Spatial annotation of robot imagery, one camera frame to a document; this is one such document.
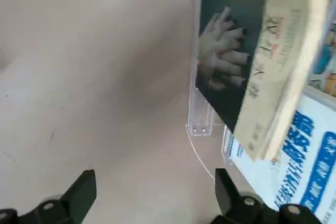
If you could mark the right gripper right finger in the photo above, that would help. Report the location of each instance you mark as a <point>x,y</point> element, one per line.
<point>249,208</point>

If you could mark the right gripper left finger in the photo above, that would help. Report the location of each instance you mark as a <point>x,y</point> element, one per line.
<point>52,208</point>

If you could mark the dark book with hands cover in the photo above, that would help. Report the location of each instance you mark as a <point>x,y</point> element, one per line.
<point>223,64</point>

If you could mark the large white cover book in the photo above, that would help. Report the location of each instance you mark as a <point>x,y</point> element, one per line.
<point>302,182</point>

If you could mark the clear acrylic three-tier rack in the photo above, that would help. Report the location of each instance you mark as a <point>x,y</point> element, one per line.
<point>199,119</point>

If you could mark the illustrated cover paperback book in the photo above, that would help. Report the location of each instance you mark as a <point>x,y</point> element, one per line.
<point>329,51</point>

